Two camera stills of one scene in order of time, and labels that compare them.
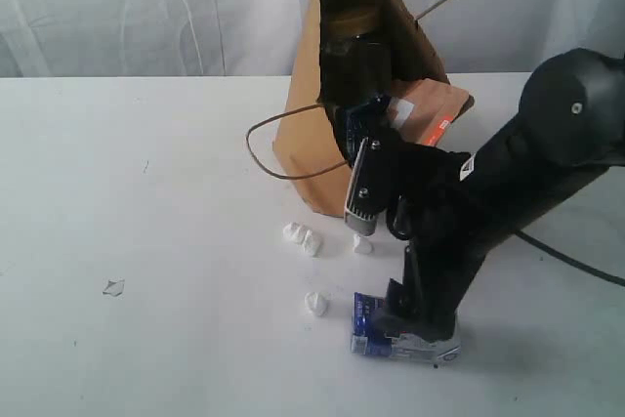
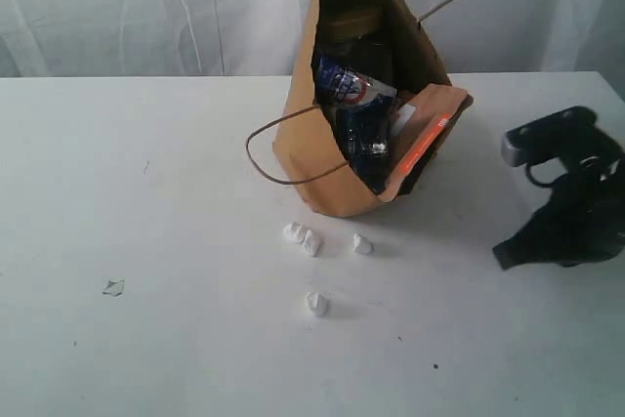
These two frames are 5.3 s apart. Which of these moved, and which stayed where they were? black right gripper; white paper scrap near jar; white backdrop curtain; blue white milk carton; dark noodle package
Moved: dark noodle package; black right gripper; blue white milk carton
Stayed: white paper scrap near jar; white backdrop curtain
